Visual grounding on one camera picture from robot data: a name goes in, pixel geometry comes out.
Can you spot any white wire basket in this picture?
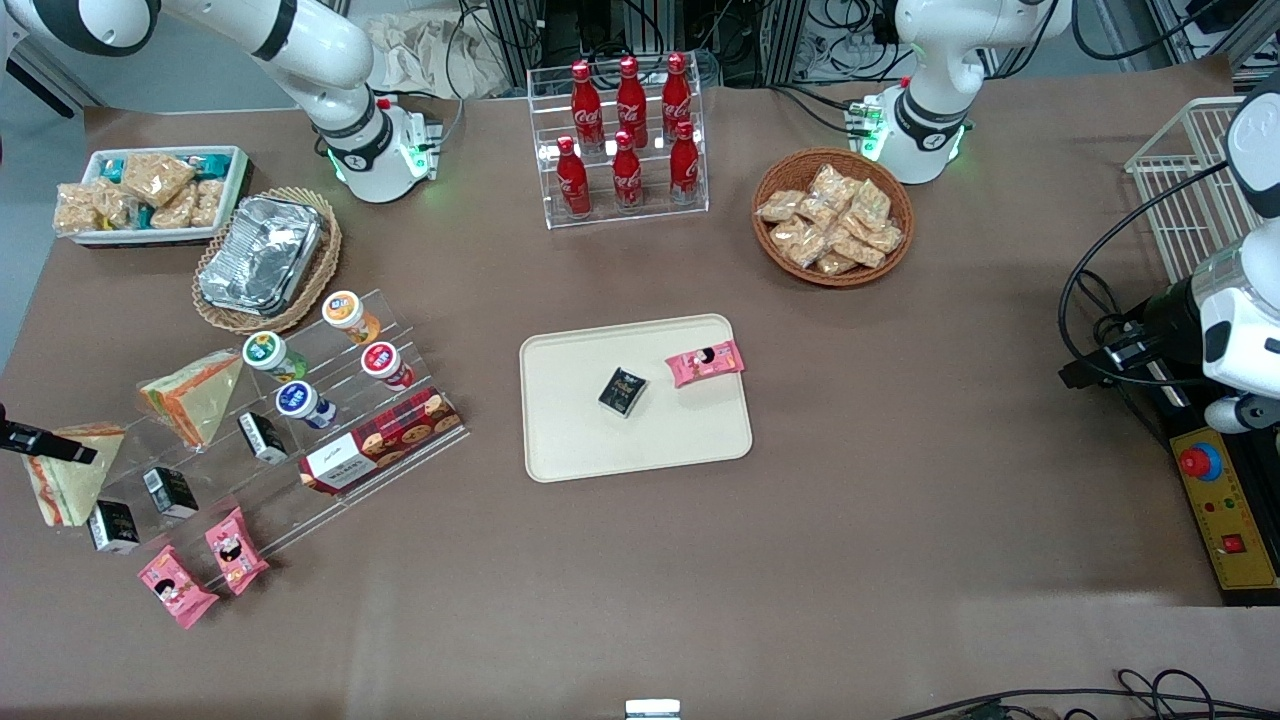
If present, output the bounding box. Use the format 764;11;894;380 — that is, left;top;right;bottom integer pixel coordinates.
1124;97;1251;286

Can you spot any red cola bottle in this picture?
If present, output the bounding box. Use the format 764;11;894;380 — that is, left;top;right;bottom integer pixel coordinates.
616;55;649;146
669;120;701;206
662;52;694;141
571;60;604;151
612;130;644;213
556;136;591;219

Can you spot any pink snack packet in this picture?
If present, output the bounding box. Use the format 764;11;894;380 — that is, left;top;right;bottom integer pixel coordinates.
205;507;271;597
137;545;220;630
666;339;746;389

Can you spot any beige plastic tray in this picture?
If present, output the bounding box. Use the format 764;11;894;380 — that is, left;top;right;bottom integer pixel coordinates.
519;314;753;484

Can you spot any small black box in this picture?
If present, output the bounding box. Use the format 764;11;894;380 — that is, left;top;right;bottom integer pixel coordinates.
142;466;199;520
87;500;141;555
237;412;289;466

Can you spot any black foil snack packet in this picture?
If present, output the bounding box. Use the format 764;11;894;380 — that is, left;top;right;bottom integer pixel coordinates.
598;367;649;419

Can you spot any triangular sandwich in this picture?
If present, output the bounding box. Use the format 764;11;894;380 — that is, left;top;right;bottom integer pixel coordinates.
137;350;245;451
22;423;126;528

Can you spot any green lid cup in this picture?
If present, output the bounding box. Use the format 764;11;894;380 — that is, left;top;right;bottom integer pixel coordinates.
242;332;309;383

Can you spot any black camera cable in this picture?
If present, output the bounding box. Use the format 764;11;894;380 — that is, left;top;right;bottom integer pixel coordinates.
1058;160;1233;386

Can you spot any yellow emergency stop box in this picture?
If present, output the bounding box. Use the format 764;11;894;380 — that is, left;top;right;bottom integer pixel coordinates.
1130;380;1280;608

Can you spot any white connector block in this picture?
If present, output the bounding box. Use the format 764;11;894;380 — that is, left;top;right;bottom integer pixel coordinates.
845;95;888;161
400;105;443;181

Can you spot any aluminium foil container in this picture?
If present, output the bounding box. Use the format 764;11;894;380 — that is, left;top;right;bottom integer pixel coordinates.
198;196;326;317

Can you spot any red tartan cookie box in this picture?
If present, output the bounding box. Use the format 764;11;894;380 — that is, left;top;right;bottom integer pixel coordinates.
298;388;465;496

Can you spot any white crumpled cloth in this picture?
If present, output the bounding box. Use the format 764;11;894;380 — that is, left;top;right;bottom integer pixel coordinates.
365;12;501;101

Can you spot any blue lid cup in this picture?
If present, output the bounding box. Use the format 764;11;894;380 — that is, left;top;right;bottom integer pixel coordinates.
275;381;338;431

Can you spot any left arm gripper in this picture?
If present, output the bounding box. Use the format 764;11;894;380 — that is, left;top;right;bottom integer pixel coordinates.
1058;280;1280;396

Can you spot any black power cord with plug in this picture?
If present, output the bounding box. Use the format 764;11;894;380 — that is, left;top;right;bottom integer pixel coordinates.
1075;268;1146;421

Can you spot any clear acrylic bottle rack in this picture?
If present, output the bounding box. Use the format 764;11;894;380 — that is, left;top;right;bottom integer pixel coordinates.
527;55;709;231

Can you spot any red lid cup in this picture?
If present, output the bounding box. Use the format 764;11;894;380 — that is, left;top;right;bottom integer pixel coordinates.
360;341;415;391

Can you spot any oval wicker basket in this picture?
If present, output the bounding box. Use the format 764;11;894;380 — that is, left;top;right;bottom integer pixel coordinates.
192;187;343;335

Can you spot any white rectangular bin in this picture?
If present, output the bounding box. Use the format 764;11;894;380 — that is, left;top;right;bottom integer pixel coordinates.
75;146;251;247

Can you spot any clear acrylic stepped shelf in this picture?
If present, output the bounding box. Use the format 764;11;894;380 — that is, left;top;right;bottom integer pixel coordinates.
62;290;471;591

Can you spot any orange lid cup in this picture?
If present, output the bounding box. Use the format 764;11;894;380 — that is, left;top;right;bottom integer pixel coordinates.
321;290;382;346

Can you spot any round brown wicker basket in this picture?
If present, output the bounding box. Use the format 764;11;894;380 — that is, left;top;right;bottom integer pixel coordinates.
752;148;915;289

